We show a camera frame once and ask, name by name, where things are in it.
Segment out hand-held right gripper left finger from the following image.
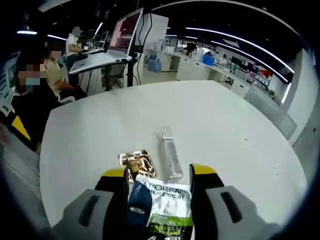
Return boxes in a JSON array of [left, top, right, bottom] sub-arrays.
[[51, 167, 131, 240]]

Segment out white framed monitor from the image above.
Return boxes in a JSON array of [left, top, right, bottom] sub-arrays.
[[0, 51, 22, 101]]

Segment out open laptop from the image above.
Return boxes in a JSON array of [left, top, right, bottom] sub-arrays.
[[93, 29, 110, 51]]

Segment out green black skincare sachet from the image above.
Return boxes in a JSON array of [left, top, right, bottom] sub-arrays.
[[134, 174, 194, 240]]

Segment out clear skincare bottle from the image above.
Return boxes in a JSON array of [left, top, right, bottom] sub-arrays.
[[160, 126, 184, 183]]

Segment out gold skincare sachet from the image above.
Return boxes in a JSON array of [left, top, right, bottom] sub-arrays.
[[117, 148, 161, 180]]

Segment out white monitor desk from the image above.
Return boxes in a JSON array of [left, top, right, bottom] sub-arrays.
[[68, 51, 134, 92]]

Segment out clear skincare sachet blue contents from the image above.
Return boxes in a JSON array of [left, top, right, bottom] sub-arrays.
[[127, 180, 154, 227]]

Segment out long white counter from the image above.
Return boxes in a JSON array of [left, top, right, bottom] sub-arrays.
[[144, 46, 251, 99]]

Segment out hanging cables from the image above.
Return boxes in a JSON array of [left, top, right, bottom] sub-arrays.
[[134, 12, 154, 51]]

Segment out grey office chair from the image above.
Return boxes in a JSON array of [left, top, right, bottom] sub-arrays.
[[0, 139, 52, 234]]

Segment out blue storage bin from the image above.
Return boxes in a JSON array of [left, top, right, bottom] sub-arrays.
[[202, 54, 216, 67]]

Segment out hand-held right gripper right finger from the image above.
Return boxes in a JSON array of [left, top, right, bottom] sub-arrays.
[[188, 163, 283, 240]]

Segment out red white display shelf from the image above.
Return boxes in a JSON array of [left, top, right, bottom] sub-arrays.
[[246, 62, 272, 84]]

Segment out large computer monitor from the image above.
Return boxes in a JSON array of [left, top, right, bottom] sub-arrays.
[[107, 7, 145, 57]]

